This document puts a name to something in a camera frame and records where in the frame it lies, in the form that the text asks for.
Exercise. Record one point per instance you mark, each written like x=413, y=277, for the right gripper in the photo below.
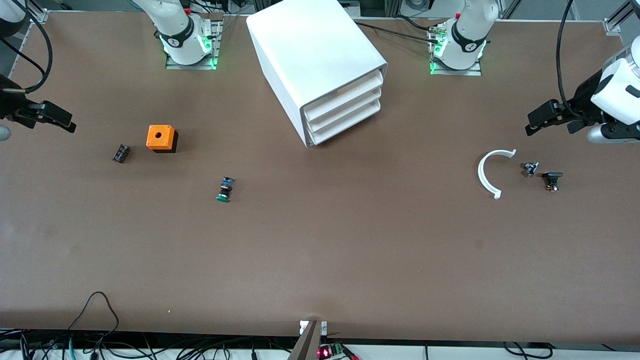
x=10, y=103

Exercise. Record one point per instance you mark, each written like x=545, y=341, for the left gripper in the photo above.
x=583, y=99

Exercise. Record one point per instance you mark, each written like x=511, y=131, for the green push button switch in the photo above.
x=225, y=189

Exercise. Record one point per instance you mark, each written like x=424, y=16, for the white lowest cabinet drawer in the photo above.
x=345, y=125

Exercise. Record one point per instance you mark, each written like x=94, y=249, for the white middle cabinet drawer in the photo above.
x=345, y=107

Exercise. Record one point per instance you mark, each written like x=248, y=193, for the white uppermost cabinet drawer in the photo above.
x=345, y=93

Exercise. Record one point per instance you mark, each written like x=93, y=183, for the white drawer cabinet housing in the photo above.
x=310, y=45

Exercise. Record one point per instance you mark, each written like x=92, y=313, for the small grey black component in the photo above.
x=530, y=168

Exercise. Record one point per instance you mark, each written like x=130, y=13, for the white curved plastic arc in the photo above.
x=481, y=172

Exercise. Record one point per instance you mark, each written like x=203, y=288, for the small black contact block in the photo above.
x=121, y=153

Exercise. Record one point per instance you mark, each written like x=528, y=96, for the circuit board with red LED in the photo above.
x=330, y=351

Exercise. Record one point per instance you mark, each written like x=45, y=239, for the small black bracket component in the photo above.
x=552, y=177

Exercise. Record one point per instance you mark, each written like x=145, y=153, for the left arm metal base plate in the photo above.
x=455, y=71

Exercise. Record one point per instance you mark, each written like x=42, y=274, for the orange button enclosure box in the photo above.
x=160, y=136

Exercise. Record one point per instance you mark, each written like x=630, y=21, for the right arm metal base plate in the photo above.
x=192, y=65

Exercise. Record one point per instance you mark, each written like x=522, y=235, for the camera mount post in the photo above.
x=307, y=345

